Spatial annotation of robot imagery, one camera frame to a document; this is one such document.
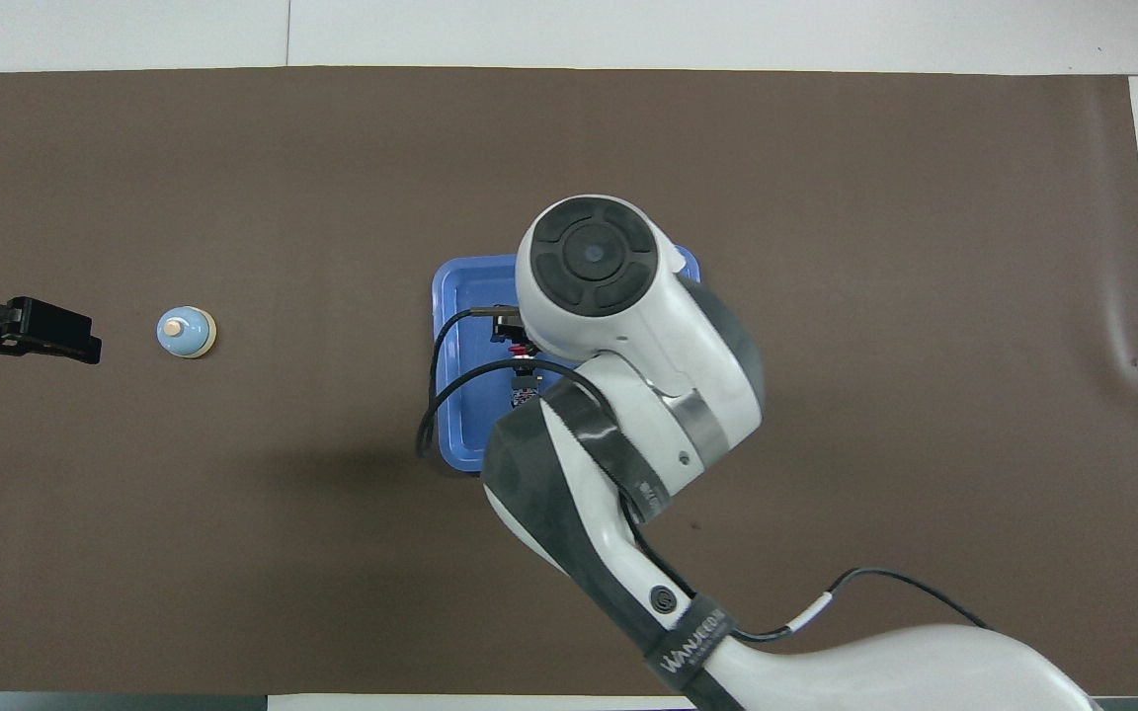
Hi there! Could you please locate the brown table mat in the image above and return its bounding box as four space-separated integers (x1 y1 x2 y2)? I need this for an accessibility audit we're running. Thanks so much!
0 66 1138 698

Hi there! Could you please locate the light blue service bell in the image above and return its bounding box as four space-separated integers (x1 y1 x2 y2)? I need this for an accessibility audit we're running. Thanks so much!
155 306 219 359

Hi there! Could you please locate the blue plastic tray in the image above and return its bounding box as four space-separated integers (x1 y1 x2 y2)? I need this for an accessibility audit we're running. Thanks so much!
430 245 704 474

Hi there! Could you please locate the red push button switch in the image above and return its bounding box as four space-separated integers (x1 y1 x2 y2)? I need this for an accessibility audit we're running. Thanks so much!
509 341 541 412

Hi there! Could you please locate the printed black velcro strap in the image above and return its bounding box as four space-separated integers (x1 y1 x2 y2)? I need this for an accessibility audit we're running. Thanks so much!
640 591 736 694

